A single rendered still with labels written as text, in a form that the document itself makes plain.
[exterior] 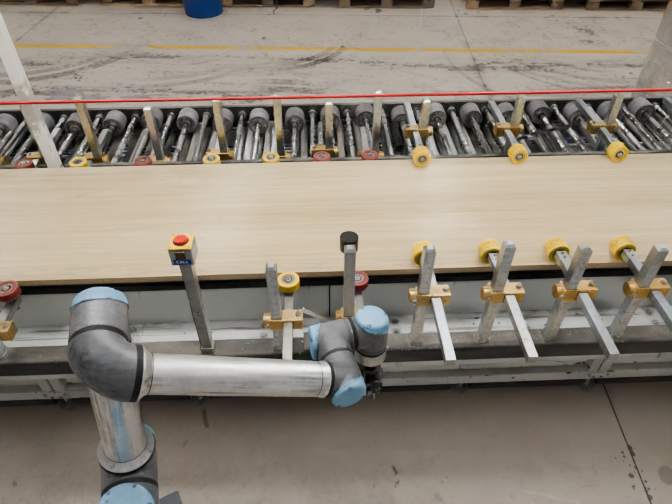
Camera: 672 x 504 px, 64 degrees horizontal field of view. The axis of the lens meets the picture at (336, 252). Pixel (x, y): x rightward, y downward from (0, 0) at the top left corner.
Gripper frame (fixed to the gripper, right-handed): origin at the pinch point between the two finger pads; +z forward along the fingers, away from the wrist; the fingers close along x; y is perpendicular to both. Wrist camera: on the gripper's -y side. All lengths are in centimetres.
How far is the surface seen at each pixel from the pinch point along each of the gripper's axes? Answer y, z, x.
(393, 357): -25.3, 16.2, 12.6
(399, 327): -42.5, 19.2, 17.2
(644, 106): -178, -8, 171
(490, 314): -27, -4, 45
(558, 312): -27, -4, 70
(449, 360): -0.6, -13.2, 24.4
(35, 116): -121, -35, -136
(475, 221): -73, -10, 50
